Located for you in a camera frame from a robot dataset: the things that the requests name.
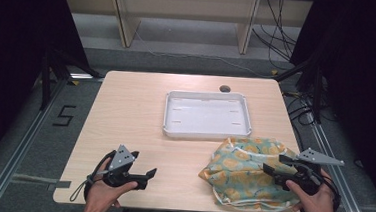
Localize person's left hand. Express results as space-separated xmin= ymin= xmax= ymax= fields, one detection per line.
xmin=83 ymin=157 xmax=140 ymax=212

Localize long aluminium floor rail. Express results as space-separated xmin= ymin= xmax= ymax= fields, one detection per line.
xmin=0 ymin=72 xmax=70 ymax=212
xmin=300 ymin=118 xmax=376 ymax=212

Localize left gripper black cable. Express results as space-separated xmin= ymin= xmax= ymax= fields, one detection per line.
xmin=69 ymin=147 xmax=117 ymax=205

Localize orange print fabric bag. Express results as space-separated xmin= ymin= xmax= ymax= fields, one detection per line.
xmin=196 ymin=133 xmax=305 ymax=212

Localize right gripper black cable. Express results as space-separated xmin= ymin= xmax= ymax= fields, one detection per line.
xmin=317 ymin=173 xmax=344 ymax=212

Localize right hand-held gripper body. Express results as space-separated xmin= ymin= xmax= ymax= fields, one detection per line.
xmin=284 ymin=146 xmax=346 ymax=198

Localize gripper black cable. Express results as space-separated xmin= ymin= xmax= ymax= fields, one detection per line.
xmin=317 ymin=173 xmax=344 ymax=212
xmin=69 ymin=147 xmax=117 ymax=205

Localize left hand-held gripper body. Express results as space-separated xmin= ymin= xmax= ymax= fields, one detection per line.
xmin=101 ymin=142 xmax=142 ymax=191

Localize black floor cables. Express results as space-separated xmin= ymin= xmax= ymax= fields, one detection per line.
xmin=280 ymin=89 xmax=333 ymax=129

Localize light wooden shelf unit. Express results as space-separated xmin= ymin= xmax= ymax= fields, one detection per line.
xmin=58 ymin=0 xmax=315 ymax=61

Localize black metal stand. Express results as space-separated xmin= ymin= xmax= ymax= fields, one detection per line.
xmin=270 ymin=56 xmax=328 ymax=125
xmin=37 ymin=47 xmax=107 ymax=115

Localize black curtain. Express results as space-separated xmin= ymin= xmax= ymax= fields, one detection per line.
xmin=0 ymin=0 xmax=96 ymax=188
xmin=280 ymin=0 xmax=376 ymax=200

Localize short aluminium rail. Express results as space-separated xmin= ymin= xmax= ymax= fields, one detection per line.
xmin=69 ymin=72 xmax=106 ymax=82

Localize white plastic tray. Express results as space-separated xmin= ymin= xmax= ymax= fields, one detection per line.
xmin=161 ymin=87 xmax=255 ymax=144

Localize black hanging cables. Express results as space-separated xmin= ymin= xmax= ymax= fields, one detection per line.
xmin=249 ymin=0 xmax=302 ymax=71

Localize person's right hand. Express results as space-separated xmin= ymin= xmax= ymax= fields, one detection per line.
xmin=283 ymin=167 xmax=340 ymax=212

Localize grey floor tape strip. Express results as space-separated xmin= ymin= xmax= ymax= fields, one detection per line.
xmin=0 ymin=171 xmax=73 ymax=193

